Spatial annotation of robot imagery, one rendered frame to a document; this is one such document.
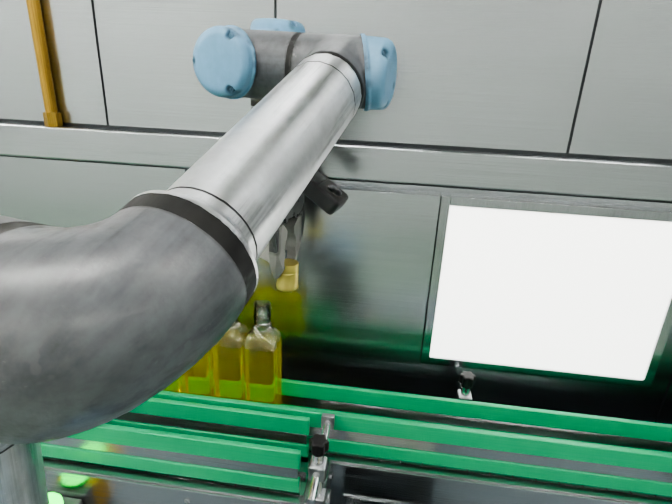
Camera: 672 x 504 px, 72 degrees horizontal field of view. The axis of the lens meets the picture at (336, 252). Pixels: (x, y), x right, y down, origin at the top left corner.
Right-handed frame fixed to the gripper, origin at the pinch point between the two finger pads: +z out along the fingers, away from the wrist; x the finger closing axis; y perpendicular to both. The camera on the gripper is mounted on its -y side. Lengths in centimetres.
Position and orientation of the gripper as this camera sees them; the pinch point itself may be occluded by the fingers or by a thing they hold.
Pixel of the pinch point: (287, 267)
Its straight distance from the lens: 74.4
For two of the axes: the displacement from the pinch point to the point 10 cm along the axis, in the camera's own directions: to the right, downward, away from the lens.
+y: -9.2, -1.9, 3.3
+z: -0.6, 9.3, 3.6
